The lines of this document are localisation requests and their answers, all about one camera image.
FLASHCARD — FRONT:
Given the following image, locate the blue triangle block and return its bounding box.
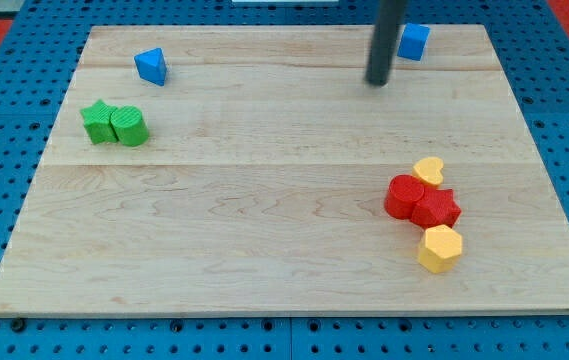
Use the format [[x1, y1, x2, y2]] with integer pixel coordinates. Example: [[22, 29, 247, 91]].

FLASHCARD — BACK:
[[134, 48, 167, 86]]

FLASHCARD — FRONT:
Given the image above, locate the blue cube block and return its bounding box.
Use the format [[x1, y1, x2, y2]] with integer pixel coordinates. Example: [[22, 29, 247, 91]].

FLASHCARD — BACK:
[[397, 23, 430, 61]]

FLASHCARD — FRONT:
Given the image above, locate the light wooden board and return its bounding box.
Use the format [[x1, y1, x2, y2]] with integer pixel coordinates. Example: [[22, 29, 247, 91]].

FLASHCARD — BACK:
[[0, 25, 569, 318]]

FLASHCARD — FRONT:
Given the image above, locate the red cylinder block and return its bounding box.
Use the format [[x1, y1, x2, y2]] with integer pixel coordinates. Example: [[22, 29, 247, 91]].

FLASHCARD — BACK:
[[384, 174, 425, 220]]

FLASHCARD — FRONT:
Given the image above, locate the yellow heart block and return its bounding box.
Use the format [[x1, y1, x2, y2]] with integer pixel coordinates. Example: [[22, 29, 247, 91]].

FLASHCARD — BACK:
[[411, 157, 444, 188]]

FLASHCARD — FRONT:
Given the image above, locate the red star block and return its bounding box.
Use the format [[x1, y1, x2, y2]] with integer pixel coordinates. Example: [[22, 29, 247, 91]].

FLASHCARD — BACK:
[[410, 187, 462, 229]]

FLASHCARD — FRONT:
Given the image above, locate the green cylinder block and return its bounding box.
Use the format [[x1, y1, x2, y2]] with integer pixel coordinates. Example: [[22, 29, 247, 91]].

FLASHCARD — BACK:
[[110, 106, 149, 147]]

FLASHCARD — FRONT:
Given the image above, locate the yellow hexagon block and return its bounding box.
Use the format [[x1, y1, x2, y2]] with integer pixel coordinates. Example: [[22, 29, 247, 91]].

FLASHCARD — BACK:
[[417, 225, 463, 274]]

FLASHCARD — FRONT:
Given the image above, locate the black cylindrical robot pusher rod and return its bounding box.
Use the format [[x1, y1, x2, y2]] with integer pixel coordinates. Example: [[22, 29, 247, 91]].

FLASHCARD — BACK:
[[365, 0, 408, 87]]

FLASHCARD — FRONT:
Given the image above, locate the green star block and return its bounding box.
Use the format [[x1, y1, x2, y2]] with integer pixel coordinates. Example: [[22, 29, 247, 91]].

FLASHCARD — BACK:
[[80, 99, 118, 144]]

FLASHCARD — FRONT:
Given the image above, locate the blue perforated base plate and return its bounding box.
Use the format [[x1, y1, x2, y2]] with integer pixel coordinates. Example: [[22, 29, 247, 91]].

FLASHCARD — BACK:
[[0, 0, 569, 359]]

